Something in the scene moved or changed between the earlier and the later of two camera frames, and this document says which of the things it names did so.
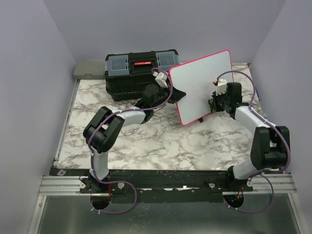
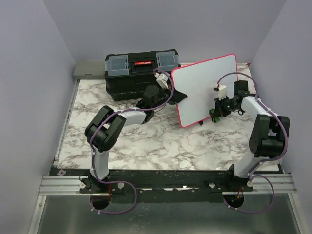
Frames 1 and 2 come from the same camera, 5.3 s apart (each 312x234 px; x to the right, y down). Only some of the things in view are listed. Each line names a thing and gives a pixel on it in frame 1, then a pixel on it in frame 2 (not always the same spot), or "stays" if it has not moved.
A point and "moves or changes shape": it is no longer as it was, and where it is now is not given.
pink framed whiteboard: x=195 y=78 moves or changes shape
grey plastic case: x=89 y=70 stays
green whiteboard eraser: x=210 y=102 to x=214 y=119
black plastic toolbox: x=127 y=75 stays
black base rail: x=163 y=186 stays
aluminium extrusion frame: x=57 y=185 stays
